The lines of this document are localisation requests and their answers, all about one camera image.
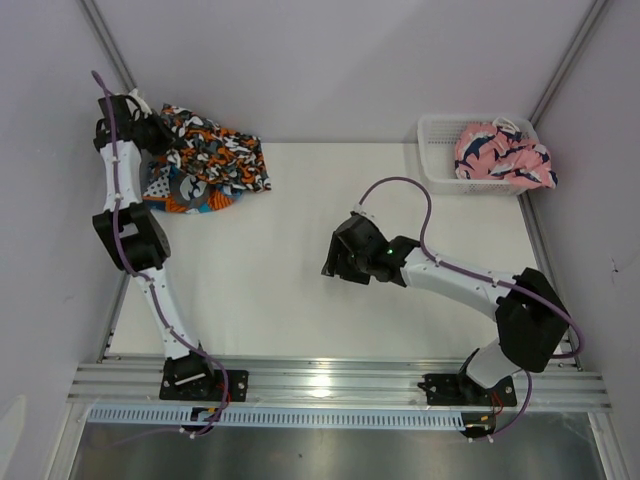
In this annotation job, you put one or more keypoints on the aluminium frame post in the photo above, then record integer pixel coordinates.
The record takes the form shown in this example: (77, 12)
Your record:
(107, 42)
(577, 46)

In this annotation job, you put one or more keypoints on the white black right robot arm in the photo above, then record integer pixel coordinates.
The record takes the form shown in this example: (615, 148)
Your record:
(529, 316)

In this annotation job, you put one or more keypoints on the pink cloth in basket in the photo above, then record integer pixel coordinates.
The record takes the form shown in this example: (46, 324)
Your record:
(499, 150)

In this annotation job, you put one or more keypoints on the colourful patterned shorts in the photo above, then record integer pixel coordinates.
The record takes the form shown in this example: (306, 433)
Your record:
(168, 189)

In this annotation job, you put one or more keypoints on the aluminium mounting rail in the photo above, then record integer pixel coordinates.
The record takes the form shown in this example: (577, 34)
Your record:
(331, 383)

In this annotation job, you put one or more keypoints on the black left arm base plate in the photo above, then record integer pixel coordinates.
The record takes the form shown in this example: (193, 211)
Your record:
(230, 385)

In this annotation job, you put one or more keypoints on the orange camouflage shorts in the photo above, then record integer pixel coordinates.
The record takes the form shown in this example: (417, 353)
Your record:
(214, 154)

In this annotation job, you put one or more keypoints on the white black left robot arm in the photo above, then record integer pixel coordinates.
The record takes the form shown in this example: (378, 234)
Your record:
(138, 245)

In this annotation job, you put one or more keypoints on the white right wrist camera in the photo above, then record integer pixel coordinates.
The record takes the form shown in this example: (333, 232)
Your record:
(359, 209)

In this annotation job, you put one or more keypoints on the right aluminium frame post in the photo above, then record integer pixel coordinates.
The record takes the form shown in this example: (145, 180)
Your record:
(577, 46)

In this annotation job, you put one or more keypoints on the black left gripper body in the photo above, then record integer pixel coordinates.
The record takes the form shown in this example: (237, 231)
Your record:
(153, 133)

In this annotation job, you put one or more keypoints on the white plastic basket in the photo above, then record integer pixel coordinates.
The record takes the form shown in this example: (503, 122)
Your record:
(437, 135)

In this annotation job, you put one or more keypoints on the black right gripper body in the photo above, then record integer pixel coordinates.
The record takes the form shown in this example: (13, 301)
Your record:
(350, 267)

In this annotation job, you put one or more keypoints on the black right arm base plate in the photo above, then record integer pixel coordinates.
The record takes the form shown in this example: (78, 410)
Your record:
(442, 389)

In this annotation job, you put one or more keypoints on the left aluminium frame post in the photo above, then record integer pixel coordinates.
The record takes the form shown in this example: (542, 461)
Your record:
(107, 42)

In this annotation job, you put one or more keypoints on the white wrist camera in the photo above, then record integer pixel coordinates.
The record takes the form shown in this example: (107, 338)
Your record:
(359, 209)
(140, 102)

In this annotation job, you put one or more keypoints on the white slotted cable duct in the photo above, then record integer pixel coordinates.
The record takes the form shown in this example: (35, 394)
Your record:
(236, 416)

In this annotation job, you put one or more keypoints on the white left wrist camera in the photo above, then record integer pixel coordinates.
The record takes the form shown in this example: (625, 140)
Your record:
(140, 102)

